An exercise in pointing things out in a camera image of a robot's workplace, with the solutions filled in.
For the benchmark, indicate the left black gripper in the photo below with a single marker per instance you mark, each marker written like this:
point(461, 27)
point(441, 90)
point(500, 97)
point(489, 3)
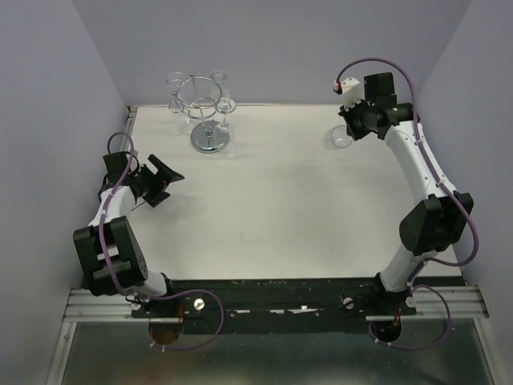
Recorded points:
point(161, 180)

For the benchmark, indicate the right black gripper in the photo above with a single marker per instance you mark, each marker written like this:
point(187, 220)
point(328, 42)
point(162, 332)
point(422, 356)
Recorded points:
point(345, 114)

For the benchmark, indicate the short textured wine glass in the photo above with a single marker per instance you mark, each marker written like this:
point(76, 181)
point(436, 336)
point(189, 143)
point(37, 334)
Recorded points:
point(337, 138)

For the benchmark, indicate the tall stemmed wine glass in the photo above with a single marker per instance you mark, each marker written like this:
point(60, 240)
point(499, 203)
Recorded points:
point(225, 106)

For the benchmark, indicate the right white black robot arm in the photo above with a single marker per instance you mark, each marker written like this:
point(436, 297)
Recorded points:
point(437, 219)

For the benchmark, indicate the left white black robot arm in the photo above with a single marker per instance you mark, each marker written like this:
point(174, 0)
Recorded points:
point(109, 254)

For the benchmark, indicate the chrome wine glass rack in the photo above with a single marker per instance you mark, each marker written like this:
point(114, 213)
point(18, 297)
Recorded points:
point(199, 110)

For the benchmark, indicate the back left wine glass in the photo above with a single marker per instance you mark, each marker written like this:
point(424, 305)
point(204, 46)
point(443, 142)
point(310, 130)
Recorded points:
point(174, 81)

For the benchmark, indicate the back right textured glass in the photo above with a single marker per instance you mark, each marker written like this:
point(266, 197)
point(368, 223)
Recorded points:
point(220, 87)

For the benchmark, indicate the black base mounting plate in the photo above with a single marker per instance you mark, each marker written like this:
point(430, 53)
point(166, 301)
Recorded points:
point(277, 306)

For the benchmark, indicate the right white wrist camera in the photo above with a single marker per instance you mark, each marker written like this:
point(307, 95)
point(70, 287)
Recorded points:
point(351, 92)

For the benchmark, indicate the aluminium rail frame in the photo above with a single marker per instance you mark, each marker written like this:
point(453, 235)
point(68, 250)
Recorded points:
point(276, 205)

